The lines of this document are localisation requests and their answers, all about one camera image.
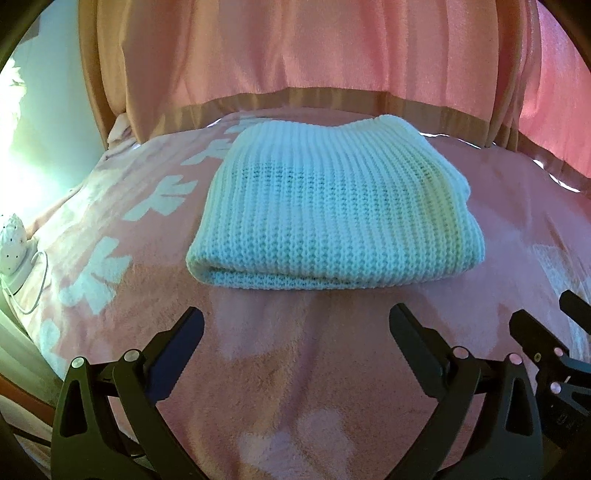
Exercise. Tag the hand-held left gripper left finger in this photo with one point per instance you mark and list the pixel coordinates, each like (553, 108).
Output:
(182, 337)

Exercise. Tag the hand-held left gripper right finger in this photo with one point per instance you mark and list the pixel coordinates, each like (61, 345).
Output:
(411, 337)

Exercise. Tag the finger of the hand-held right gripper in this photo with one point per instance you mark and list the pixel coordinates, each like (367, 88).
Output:
(577, 307)
(531, 337)

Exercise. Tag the white knit sweater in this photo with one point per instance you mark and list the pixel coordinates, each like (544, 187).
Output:
(332, 207)

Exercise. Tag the pink patterned blanket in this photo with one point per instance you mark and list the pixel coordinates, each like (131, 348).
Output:
(286, 350)

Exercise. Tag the white dotted lamp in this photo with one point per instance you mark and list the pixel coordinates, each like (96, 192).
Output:
(14, 244)

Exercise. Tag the pink pillow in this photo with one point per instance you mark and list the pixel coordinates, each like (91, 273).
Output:
(121, 129)

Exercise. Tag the pink curtain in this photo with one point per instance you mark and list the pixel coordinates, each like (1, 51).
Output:
(323, 46)

